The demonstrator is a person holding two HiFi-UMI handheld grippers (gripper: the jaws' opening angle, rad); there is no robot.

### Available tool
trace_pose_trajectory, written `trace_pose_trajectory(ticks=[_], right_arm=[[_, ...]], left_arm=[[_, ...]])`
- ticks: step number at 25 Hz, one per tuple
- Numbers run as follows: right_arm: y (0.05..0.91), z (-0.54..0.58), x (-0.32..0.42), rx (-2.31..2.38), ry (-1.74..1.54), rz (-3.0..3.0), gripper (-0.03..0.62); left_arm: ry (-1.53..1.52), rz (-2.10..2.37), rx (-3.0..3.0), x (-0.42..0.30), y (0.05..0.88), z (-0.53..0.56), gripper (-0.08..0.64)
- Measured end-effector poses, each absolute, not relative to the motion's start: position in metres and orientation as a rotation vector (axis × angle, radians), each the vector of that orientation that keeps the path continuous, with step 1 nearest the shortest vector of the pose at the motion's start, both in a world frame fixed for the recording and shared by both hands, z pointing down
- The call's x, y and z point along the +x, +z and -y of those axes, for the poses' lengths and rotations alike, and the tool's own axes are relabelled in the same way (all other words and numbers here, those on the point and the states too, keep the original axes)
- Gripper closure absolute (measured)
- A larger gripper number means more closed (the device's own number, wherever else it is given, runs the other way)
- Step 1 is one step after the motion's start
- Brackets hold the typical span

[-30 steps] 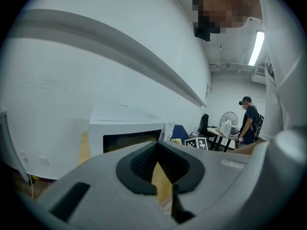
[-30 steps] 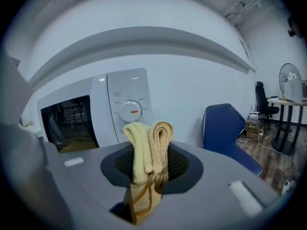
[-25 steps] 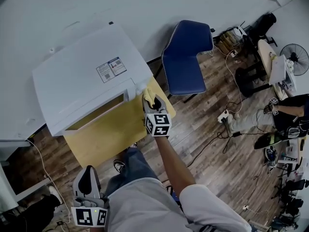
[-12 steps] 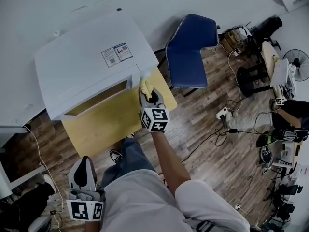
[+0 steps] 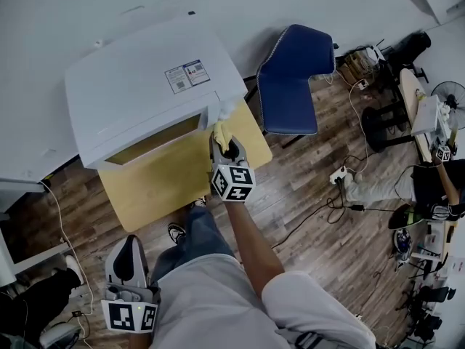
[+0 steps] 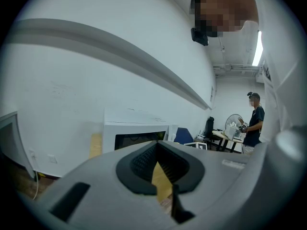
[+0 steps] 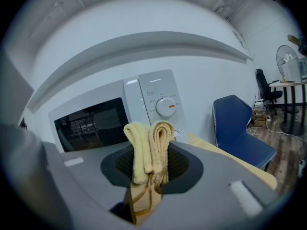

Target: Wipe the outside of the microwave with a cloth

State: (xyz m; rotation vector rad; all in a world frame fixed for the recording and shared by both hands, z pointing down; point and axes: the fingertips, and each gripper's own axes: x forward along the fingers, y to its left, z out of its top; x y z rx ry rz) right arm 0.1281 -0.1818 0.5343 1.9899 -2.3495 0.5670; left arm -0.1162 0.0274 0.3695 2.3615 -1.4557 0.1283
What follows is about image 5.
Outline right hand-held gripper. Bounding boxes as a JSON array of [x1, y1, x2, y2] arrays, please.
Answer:
[[207, 131, 257, 204]]

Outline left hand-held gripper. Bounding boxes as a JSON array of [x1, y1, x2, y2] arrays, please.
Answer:
[[100, 234, 161, 332]]

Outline yellow cloth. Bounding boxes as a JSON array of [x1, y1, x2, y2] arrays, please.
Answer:
[[212, 120, 233, 151]]

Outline white microwave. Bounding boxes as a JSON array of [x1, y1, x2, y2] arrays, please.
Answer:
[[64, 15, 249, 170]]

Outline person's right forearm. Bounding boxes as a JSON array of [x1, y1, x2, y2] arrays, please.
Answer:
[[225, 198, 286, 300]]

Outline person's left forearm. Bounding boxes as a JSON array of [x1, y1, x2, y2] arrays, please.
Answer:
[[125, 329, 152, 349]]

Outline person's left shoe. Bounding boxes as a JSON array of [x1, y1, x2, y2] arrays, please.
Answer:
[[167, 222, 187, 245]]

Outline blue chair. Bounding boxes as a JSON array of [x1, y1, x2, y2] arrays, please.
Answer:
[[256, 23, 337, 148]]

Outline light wooden side table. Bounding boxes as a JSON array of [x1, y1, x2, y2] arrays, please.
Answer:
[[97, 98, 273, 233]]

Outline person's blue jeans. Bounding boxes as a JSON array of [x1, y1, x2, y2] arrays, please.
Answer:
[[150, 205, 237, 283]]

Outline person's white shirt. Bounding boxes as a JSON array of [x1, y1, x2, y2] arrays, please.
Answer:
[[147, 254, 377, 349]]

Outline grey office chair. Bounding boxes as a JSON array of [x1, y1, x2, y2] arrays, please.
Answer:
[[38, 321, 83, 349]]

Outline white power strip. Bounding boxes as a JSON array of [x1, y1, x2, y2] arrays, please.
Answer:
[[329, 167, 348, 185]]

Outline white desk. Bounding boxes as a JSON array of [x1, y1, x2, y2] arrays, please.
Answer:
[[0, 178, 72, 286]]

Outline cardboard box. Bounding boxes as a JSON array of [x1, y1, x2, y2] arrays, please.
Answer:
[[343, 49, 371, 83]]

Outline white router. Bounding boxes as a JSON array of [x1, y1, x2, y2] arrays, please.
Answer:
[[365, 39, 386, 63]]

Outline round wooden table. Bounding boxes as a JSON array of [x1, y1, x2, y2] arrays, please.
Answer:
[[361, 68, 437, 163]]

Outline dark patterned helmet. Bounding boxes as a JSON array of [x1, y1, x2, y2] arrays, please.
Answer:
[[394, 228, 413, 270]]

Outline white countertop appliance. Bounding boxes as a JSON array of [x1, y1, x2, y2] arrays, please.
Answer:
[[410, 95, 451, 147]]

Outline black office chair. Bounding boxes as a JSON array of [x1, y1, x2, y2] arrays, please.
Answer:
[[390, 31, 433, 83]]

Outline standing fan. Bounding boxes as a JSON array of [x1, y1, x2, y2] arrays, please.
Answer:
[[430, 81, 465, 130]]

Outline white power cable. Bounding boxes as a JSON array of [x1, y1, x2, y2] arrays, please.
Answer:
[[39, 180, 95, 341], [348, 80, 370, 176]]

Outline black floor cable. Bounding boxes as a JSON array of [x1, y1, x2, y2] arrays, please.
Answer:
[[272, 180, 366, 250]]

